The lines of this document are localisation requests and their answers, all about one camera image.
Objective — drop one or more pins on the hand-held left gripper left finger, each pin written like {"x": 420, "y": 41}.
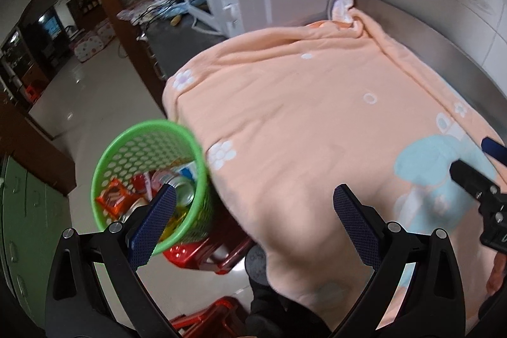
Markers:
{"x": 154, "y": 227}

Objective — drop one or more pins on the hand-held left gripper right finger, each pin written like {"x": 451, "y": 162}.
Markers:
{"x": 356, "y": 227}

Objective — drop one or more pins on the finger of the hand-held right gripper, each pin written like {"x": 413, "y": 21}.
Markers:
{"x": 495, "y": 147}
{"x": 471, "y": 179}

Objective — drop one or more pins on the yellow plastic wrapper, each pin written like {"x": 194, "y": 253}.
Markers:
{"x": 178, "y": 221}

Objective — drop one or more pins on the red drink can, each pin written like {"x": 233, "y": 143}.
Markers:
{"x": 140, "y": 185}

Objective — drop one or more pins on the silver drink can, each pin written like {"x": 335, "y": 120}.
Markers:
{"x": 182, "y": 191}

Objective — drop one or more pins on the orange snack wrapper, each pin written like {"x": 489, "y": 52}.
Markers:
{"x": 113, "y": 199}

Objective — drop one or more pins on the white blue milk carton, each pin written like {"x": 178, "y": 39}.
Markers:
{"x": 185, "y": 169}

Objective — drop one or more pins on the green plastic basket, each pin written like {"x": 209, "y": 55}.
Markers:
{"x": 200, "y": 171}

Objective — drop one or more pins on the person's right hand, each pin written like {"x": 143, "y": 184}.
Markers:
{"x": 499, "y": 270}

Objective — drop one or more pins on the red plastic stool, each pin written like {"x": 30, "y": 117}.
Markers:
{"x": 206, "y": 316}
{"x": 186, "y": 255}

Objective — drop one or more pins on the black round disc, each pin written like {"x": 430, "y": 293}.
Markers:
{"x": 255, "y": 262}

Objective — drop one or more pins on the dark cloth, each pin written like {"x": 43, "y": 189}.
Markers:
{"x": 277, "y": 314}

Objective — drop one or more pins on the green cabinet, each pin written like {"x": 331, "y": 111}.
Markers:
{"x": 31, "y": 223}

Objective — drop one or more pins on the peach printed blanket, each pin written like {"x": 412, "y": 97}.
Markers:
{"x": 317, "y": 104}

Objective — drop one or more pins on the small red stool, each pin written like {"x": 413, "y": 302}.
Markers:
{"x": 31, "y": 93}

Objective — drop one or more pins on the floral storage box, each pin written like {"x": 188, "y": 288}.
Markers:
{"x": 106, "y": 30}
{"x": 91, "y": 49}

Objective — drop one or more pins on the small yellow object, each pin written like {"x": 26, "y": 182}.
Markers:
{"x": 176, "y": 20}

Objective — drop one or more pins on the white cloth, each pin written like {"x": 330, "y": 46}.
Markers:
{"x": 342, "y": 5}

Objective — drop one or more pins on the dark display cabinet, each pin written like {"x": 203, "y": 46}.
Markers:
{"x": 19, "y": 57}

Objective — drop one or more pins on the blue cloth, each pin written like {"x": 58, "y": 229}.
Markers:
{"x": 186, "y": 7}

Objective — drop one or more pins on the television screen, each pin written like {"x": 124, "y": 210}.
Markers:
{"x": 48, "y": 24}

